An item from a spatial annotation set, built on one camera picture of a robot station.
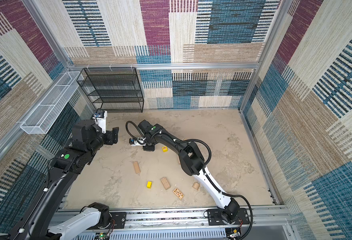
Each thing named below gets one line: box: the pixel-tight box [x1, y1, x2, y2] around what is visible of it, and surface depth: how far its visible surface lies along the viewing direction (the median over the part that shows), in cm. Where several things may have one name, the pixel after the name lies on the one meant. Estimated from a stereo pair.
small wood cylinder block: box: [192, 182, 200, 191], surface depth 86 cm
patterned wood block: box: [172, 187, 185, 200], surface depth 82 cm
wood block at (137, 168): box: [133, 161, 141, 174], surface depth 93 cm
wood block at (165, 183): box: [160, 177, 171, 190], surface depth 85 cm
